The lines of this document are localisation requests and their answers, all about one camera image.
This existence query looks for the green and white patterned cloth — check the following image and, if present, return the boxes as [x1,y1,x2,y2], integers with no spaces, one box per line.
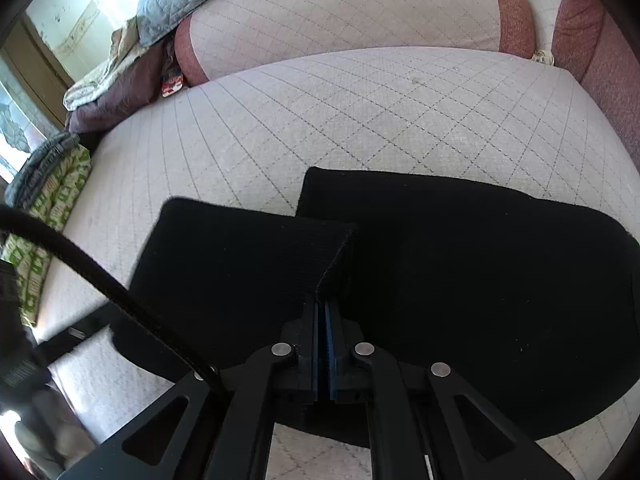
[0,142,93,328]

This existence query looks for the grey folded cloth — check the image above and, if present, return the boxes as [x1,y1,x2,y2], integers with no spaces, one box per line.
[4,132,81,208]

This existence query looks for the beige cloth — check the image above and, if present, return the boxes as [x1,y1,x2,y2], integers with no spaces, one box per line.
[62,17,151,111]

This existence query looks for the brown wooden door frame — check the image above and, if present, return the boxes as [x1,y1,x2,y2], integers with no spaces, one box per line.
[0,12,76,131]

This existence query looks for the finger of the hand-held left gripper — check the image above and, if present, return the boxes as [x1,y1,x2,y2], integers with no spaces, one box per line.
[35,307,121,362]

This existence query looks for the pink sofa cushion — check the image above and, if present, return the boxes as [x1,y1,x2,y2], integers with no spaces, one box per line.
[550,0,640,171]

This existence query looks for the pink quilted sofa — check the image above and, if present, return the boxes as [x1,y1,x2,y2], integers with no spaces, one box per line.
[37,0,640,480]

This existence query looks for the black pants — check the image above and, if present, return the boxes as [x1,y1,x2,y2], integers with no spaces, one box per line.
[111,166,640,448]

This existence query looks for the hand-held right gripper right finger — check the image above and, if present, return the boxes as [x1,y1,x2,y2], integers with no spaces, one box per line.
[324,302,576,480]

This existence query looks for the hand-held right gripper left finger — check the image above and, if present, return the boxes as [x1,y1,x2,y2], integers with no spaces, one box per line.
[60,302,319,480]

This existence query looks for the black cable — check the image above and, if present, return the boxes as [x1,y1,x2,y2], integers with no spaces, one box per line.
[0,206,222,392]

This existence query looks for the red and white packet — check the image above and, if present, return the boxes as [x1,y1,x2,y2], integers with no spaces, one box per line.
[161,72,187,98]

